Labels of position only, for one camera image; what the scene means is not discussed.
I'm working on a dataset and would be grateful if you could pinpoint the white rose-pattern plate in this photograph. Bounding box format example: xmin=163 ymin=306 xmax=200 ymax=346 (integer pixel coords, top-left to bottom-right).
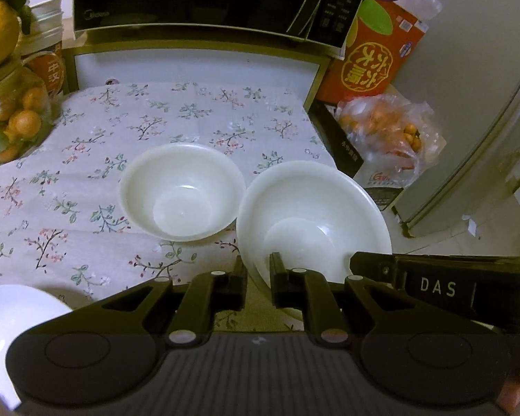
xmin=0 ymin=285 xmax=71 ymax=410

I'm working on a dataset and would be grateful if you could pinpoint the large white bowl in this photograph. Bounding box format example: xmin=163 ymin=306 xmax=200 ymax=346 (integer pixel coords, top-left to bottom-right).
xmin=236 ymin=161 xmax=392 ymax=298

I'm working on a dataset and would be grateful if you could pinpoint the small white bowl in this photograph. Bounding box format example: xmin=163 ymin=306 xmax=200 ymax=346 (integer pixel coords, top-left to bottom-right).
xmin=119 ymin=144 xmax=246 ymax=242

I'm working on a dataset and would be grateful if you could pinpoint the black flat box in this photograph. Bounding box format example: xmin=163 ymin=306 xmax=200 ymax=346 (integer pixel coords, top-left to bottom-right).
xmin=308 ymin=99 xmax=403 ymax=210

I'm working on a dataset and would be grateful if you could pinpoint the plastic bag of oranges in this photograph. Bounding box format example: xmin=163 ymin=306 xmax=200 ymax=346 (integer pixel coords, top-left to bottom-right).
xmin=334 ymin=94 xmax=446 ymax=189

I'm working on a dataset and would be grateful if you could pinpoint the grey refrigerator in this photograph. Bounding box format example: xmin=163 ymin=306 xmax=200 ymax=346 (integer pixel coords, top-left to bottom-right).
xmin=393 ymin=0 xmax=520 ymax=237

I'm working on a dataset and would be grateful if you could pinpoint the glass jar of kumquats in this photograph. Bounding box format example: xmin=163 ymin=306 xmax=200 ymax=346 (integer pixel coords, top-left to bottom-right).
xmin=0 ymin=57 xmax=52 ymax=165

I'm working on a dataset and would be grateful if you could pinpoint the red gift box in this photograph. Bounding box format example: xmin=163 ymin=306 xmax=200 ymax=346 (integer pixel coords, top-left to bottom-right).
xmin=317 ymin=0 xmax=427 ymax=104

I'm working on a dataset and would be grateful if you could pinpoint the red label jar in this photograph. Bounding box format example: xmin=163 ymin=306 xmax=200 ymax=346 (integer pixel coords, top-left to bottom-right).
xmin=19 ymin=0 xmax=66 ymax=97

